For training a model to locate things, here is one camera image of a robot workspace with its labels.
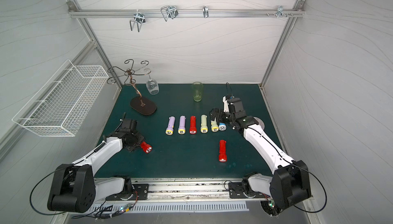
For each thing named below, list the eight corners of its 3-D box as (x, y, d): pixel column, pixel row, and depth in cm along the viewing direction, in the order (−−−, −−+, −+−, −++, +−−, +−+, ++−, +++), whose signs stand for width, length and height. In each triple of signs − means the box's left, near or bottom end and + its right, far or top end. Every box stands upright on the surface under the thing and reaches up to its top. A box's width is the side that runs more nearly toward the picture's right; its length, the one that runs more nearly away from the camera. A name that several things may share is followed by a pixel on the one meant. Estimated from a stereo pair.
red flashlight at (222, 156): (219, 162, 84) (219, 160, 82) (219, 141, 92) (219, 139, 90) (226, 162, 84) (227, 161, 82) (225, 142, 92) (226, 140, 90)
